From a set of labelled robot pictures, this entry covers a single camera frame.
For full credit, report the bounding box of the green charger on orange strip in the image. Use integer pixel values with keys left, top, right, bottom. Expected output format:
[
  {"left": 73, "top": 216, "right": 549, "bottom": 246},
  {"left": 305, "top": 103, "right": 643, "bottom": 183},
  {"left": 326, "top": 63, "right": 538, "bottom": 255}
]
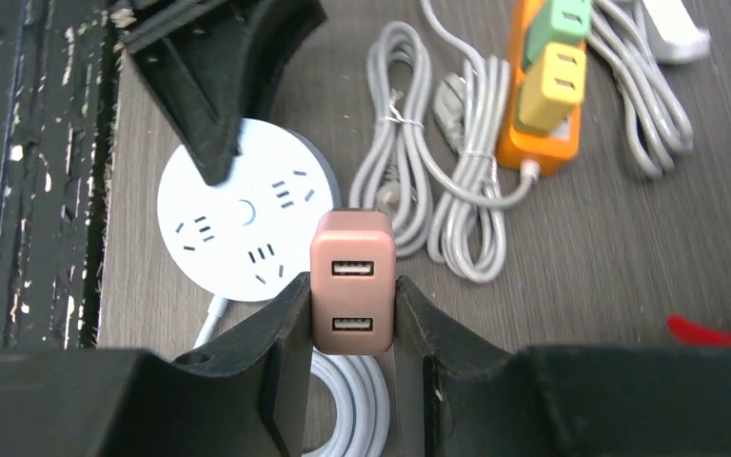
[{"left": 522, "top": 0, "right": 593, "bottom": 70}]

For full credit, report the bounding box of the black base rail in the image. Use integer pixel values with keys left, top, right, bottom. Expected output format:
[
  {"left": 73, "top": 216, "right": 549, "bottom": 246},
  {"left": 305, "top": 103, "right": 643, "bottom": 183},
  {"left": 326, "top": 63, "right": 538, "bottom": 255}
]
[{"left": 0, "top": 1, "right": 118, "bottom": 349}]

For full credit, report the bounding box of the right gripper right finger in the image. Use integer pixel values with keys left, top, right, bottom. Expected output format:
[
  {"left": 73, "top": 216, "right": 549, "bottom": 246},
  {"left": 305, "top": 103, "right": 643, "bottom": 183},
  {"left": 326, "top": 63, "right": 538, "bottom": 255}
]
[{"left": 394, "top": 277, "right": 731, "bottom": 456}]

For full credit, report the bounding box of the silver clothes rack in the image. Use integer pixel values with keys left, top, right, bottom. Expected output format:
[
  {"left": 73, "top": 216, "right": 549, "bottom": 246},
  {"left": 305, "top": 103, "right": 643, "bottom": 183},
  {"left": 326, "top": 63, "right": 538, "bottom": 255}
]
[{"left": 640, "top": 0, "right": 711, "bottom": 65}]

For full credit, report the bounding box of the pink charger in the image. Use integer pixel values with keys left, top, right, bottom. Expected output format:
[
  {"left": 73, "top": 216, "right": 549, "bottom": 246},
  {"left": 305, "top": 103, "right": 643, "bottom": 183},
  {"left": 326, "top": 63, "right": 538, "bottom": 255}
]
[{"left": 309, "top": 209, "right": 397, "bottom": 355}]

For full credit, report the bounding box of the grey cable coil under cloth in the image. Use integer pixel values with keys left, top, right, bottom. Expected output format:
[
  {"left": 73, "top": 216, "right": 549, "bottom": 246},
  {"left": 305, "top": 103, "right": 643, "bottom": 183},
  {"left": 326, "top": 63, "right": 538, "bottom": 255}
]
[{"left": 191, "top": 292, "right": 392, "bottom": 457}]

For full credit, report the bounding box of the orange power strip right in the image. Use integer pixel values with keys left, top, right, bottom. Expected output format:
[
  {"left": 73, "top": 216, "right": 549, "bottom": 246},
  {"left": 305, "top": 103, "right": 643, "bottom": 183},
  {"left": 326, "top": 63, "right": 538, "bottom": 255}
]
[{"left": 497, "top": 0, "right": 593, "bottom": 176}]

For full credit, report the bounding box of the grey coiled cable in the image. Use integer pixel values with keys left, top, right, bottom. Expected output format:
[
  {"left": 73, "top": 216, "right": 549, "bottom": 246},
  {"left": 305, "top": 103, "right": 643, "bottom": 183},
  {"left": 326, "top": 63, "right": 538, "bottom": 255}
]
[{"left": 347, "top": 0, "right": 543, "bottom": 285}]

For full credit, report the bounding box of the yellow charger on orange strip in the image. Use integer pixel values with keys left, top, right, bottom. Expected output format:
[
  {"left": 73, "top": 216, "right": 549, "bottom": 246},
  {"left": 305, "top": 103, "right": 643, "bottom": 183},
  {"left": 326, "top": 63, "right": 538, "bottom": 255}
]
[{"left": 515, "top": 42, "right": 586, "bottom": 137}]

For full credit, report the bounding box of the orange strip grey cable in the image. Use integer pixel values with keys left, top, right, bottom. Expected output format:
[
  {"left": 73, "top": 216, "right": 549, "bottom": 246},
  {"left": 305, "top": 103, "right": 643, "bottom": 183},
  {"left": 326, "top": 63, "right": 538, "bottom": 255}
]
[{"left": 585, "top": 0, "right": 696, "bottom": 181}]

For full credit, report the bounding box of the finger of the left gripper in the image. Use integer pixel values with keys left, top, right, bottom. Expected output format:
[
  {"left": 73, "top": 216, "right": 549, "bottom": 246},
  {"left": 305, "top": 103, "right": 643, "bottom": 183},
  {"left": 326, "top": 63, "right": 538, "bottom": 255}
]
[{"left": 110, "top": 0, "right": 326, "bottom": 186}]

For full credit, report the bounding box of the round blue socket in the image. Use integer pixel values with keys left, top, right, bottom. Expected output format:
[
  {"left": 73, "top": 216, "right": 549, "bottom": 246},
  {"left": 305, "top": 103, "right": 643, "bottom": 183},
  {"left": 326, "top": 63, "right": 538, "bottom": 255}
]
[{"left": 157, "top": 119, "right": 342, "bottom": 302}]

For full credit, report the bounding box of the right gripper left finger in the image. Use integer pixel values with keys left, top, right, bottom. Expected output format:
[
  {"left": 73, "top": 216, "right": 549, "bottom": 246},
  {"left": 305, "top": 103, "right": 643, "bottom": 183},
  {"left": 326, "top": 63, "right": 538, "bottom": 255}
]
[{"left": 0, "top": 273, "right": 312, "bottom": 456}]

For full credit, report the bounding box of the red garment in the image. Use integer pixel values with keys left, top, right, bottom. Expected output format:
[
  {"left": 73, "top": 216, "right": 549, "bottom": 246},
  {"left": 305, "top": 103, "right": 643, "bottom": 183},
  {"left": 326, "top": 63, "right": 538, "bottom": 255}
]
[{"left": 666, "top": 314, "right": 731, "bottom": 348}]

